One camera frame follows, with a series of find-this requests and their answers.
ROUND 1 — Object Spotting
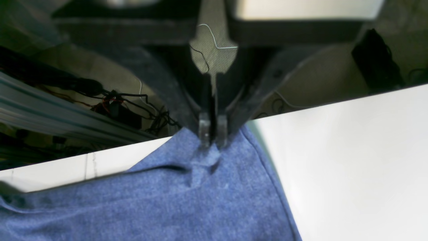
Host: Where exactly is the white cable on floor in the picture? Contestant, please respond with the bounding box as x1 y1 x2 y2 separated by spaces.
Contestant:
197 23 238 50

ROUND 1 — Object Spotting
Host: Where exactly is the blue grey t-shirt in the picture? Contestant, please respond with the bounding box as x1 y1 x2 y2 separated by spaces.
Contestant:
1 127 301 241

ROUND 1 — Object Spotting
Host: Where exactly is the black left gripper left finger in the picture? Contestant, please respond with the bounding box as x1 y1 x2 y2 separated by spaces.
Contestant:
53 18 212 147

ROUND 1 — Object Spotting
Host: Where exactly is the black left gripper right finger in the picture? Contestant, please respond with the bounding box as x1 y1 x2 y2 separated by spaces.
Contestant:
214 20 365 148

